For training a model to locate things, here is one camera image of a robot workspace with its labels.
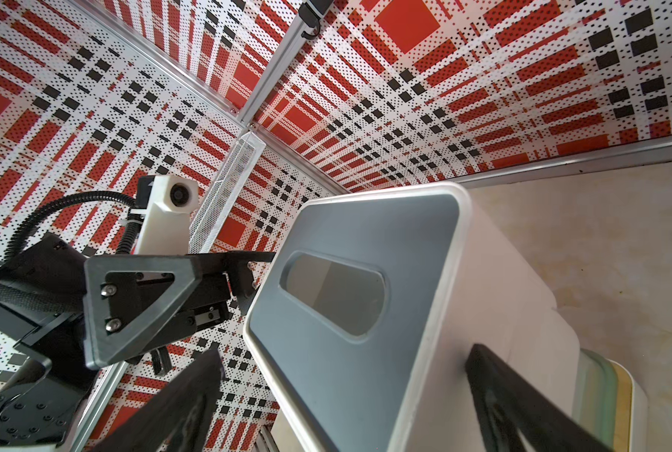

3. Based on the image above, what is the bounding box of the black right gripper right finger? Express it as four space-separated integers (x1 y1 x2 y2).
465 344 609 451

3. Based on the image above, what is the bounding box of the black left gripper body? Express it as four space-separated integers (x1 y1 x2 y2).
127 272 232 362

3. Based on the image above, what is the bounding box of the white tissue box grey lid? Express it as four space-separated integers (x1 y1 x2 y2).
243 183 580 451

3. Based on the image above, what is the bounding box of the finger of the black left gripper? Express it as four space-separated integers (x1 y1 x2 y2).
226 261 257 316
83 250 275 369

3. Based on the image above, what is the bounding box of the mint green tissue box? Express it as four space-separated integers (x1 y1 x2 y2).
573 350 618 448

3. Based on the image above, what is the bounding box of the black wall hook rail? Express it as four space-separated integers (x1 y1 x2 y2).
298 0 334 41

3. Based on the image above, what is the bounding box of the large white box bamboo lid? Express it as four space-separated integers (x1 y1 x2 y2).
610 360 649 452

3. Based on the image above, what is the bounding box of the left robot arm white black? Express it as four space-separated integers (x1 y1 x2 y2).
0 183 273 451

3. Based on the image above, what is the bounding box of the white wire mesh wall basket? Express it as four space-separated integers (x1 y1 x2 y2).
189 132 266 253

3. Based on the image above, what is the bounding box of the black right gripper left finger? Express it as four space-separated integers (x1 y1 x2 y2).
93 348 225 451

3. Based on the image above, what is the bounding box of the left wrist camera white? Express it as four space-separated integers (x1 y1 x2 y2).
132 175 198 255

